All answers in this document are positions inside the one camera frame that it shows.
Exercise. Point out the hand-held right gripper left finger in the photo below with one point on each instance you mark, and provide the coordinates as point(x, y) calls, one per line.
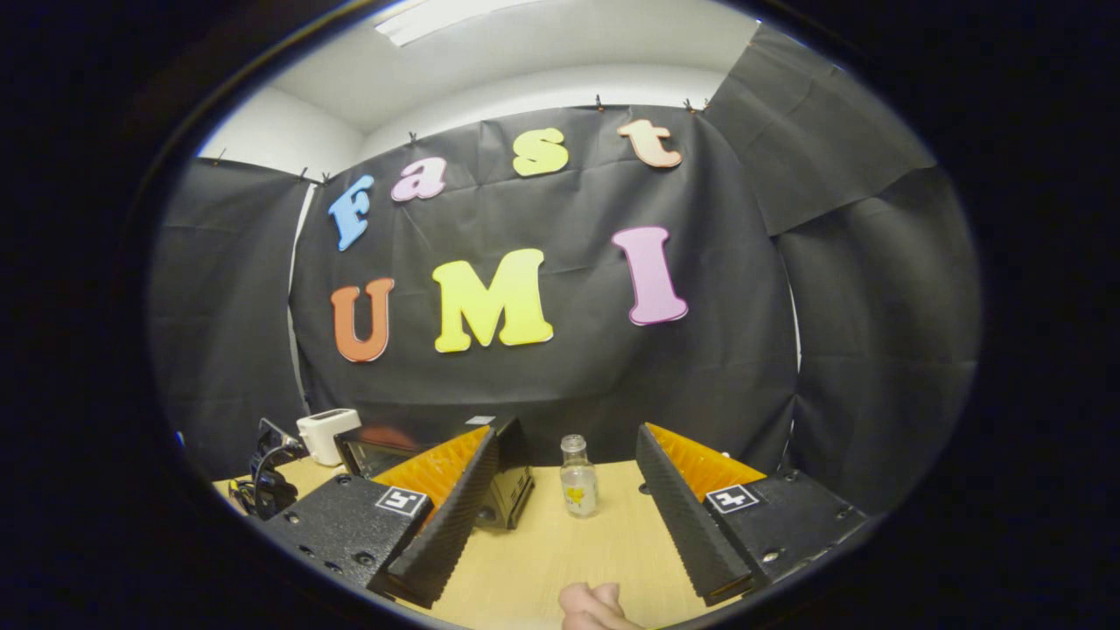
point(451, 525)

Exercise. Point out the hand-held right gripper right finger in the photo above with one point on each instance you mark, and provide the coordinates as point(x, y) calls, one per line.
point(687, 525)

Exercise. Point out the black electric oven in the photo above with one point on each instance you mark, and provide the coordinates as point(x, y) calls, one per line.
point(516, 490)

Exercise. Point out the white toaster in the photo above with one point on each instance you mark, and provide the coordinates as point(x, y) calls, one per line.
point(325, 435)

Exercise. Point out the clear glass bottle yellow label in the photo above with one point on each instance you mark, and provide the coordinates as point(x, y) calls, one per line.
point(578, 486)

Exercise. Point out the black backdrop cloth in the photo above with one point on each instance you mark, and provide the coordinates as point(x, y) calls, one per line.
point(577, 210)

